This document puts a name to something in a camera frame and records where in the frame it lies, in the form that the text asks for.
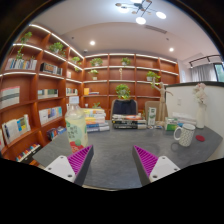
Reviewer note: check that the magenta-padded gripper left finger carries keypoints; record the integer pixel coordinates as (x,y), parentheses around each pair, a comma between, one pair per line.
(60,166)

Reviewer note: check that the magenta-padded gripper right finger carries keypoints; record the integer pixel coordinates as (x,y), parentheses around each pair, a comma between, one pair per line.
(163,168)

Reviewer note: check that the clear bottle of yellow drink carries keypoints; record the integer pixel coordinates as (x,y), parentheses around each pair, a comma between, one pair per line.
(76,128)

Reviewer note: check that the white mug with triangle pattern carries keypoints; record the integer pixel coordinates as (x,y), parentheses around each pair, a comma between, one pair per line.
(186,135)

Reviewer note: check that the green tissue box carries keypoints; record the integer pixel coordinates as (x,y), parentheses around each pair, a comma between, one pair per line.
(171,125)

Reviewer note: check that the flat round red coaster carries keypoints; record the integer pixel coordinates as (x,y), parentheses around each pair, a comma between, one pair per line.
(200,138)

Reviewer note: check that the green and white carton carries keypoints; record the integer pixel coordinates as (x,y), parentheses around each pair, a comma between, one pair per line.
(151,116)

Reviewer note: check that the colourful stack of books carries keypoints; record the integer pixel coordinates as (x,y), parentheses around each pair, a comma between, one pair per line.
(96,120)

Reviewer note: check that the white vase with pale flowers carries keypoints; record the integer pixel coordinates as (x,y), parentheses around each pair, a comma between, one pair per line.
(200,116)

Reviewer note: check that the dark office chair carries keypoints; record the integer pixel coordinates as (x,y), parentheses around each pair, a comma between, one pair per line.
(124,107)

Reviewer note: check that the wooden shelf unit with books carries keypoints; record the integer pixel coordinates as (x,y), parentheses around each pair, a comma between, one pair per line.
(30,83)

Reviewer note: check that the grey curtain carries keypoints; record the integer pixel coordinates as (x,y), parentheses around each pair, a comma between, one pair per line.
(203,72)

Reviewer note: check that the window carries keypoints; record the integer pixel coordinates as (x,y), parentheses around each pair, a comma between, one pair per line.
(220,72)

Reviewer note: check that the round recessed ceiling light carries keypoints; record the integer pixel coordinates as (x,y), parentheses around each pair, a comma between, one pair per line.
(171,49)
(92,42)

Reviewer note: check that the ceiling air vent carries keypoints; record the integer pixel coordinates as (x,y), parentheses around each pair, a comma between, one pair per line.
(156,29)

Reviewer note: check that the ceiling lamp with round bulbs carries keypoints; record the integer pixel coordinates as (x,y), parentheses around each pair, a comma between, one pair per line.
(140,20)

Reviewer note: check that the white wall outlet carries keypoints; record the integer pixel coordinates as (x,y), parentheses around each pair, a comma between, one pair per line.
(179,101)

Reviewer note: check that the black ceiling track rail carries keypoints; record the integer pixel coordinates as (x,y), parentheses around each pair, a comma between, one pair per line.
(200,59)

